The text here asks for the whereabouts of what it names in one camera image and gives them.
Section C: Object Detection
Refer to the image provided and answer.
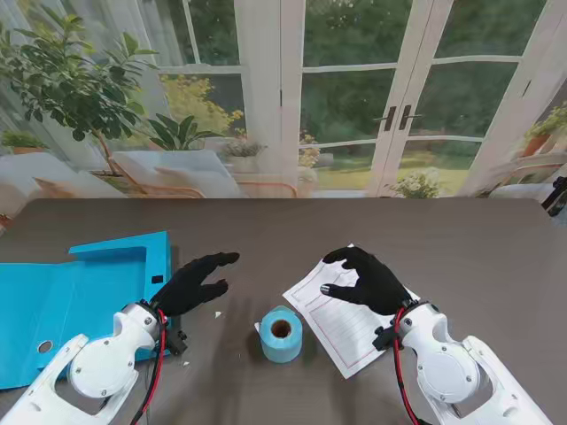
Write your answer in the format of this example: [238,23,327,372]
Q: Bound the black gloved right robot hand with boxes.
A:
[319,245,411,316]

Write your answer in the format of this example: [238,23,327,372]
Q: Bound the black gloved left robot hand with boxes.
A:
[150,251,241,318]

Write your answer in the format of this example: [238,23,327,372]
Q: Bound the white red-lined paper sheet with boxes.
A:
[282,243,422,380]

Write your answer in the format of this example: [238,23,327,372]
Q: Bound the blue label roll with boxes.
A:
[254,305,305,365]

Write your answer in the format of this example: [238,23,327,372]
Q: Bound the blue file box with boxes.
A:
[0,229,178,390]

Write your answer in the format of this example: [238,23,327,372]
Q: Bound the printed garden window backdrop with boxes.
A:
[0,0,567,200]

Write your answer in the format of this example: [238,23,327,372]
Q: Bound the black stand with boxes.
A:
[540,175,567,217]

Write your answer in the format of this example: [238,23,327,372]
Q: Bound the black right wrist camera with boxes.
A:
[372,325,398,352]

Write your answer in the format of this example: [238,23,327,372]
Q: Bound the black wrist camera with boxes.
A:
[167,329,188,355]
[372,325,398,352]

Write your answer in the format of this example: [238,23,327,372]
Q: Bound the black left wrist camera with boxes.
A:
[167,329,188,355]

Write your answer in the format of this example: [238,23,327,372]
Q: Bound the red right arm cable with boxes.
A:
[392,307,422,425]

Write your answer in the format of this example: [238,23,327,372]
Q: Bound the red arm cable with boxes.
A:
[130,309,169,425]
[392,307,422,425]

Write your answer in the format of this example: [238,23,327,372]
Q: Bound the red left arm cable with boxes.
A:
[130,309,169,425]

